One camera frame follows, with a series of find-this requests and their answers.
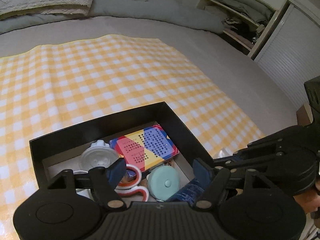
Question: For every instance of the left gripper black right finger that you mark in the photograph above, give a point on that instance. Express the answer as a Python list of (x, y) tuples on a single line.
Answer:
[(214, 182)]

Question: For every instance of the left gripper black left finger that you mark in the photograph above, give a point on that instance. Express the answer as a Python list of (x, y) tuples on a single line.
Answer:
[(104, 182)]

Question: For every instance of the white orange scissors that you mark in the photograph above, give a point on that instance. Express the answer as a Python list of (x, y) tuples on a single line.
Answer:
[(129, 184)]

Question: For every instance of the blue bottle silver cap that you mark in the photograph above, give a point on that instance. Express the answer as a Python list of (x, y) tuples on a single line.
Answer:
[(189, 193)]

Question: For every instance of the mint green tape measure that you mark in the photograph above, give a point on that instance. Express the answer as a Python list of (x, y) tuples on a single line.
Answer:
[(163, 182)]

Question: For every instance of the black cardboard box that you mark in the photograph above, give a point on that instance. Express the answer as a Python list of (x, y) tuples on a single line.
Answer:
[(71, 141)]

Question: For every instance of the right hand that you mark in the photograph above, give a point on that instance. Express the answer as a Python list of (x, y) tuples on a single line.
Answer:
[(309, 200)]

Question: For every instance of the clear suction cup white knob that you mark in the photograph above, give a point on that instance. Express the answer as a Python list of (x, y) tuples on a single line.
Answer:
[(98, 154)]

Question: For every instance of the round cork coaster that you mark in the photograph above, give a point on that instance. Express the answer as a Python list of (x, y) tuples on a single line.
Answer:
[(170, 163)]

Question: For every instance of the colourful card box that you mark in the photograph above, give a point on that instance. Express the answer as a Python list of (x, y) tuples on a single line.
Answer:
[(145, 148)]

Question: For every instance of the yellow white checkered cloth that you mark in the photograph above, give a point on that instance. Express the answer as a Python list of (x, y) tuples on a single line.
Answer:
[(55, 86)]

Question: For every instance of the white wardrobe shelving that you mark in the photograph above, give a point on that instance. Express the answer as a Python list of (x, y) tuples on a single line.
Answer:
[(283, 42)]

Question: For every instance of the grey duvet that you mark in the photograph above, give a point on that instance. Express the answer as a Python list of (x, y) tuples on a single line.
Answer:
[(168, 11)]

